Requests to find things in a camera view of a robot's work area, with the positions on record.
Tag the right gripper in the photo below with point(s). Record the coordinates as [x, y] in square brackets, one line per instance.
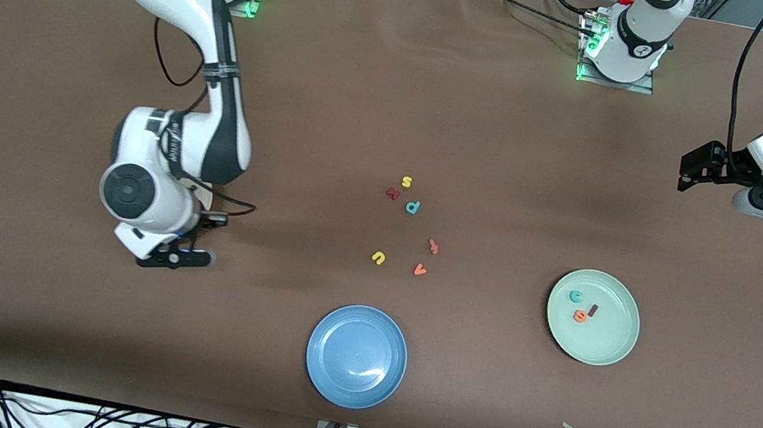
[213, 219]

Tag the dark red foam letter l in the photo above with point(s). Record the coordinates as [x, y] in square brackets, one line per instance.
[592, 310]

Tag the teal foam letter c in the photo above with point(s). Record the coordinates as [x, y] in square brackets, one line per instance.
[573, 296]

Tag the orange foam letter e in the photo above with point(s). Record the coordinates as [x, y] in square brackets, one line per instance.
[580, 316]

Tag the beige brown plate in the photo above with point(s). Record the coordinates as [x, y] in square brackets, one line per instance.
[204, 196]

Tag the yellow foam letter u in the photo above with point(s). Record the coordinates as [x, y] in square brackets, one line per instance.
[378, 259]

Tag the dark red foam letter n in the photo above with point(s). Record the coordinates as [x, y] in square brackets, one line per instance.
[393, 193]

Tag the yellow foam letter s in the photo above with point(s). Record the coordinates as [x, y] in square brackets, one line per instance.
[406, 182]

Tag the pale green plate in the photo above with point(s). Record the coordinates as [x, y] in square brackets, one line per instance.
[609, 337]

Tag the blue plate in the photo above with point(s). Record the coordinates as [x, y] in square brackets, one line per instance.
[356, 357]

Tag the teal foam letter p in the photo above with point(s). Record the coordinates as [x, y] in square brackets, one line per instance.
[412, 207]

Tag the orange foam letter v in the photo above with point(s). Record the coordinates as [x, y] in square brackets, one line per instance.
[420, 272]

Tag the red foam letter f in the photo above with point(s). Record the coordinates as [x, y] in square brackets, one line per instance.
[433, 246]

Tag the brown paper table cover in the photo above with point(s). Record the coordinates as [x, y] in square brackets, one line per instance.
[447, 101]

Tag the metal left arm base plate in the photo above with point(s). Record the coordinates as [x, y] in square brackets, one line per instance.
[616, 84]

